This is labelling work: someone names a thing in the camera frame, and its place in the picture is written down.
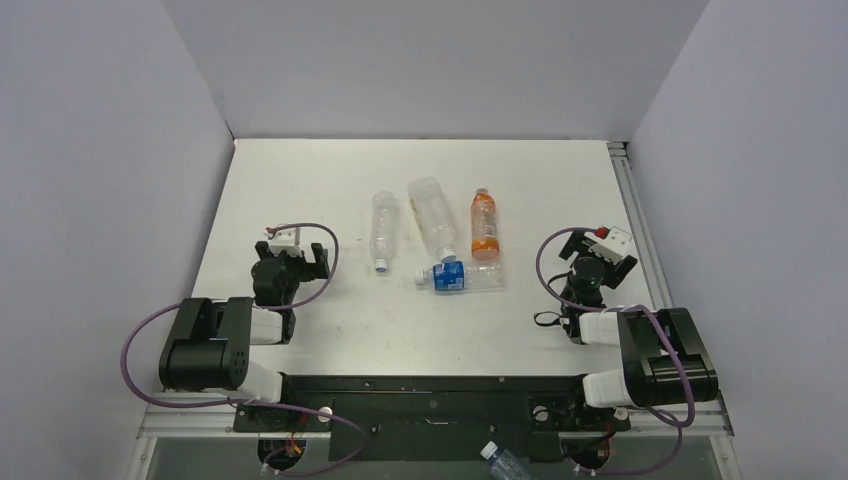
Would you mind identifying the aluminium frame rail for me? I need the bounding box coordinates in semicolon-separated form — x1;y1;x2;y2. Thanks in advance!
607;141;673;308

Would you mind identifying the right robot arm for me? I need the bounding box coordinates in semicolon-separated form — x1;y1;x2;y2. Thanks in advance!
537;227;720;427

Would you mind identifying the clear bottle blue-white cap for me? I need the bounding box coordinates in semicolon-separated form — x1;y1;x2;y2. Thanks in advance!
370;191;399;274

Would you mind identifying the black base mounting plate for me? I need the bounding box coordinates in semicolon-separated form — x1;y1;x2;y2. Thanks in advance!
233;375;631;462

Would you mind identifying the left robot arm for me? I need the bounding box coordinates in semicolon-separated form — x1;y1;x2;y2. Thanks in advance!
159;241;330;430

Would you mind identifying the orange drink bottle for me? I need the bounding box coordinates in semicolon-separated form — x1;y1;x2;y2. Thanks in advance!
470;188;500;262

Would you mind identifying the large clear empty bottle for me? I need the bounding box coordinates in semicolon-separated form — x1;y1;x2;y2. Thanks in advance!
408;177;457;263

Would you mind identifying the clear bottle blue label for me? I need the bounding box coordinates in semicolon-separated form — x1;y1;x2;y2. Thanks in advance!
413;261;506;294

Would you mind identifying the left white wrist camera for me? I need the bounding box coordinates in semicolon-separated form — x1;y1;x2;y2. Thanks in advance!
266;225;303;257

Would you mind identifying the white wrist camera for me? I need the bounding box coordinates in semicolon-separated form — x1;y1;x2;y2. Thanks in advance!
589;226;633;264
266;225;303;257

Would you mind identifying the water bottle under table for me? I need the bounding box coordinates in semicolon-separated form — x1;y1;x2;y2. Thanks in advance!
480;441;535;480

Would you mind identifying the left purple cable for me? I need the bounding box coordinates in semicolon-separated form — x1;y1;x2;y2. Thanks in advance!
119;222;368;478

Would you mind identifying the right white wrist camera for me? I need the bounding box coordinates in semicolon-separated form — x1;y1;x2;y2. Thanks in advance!
589;226;633;264

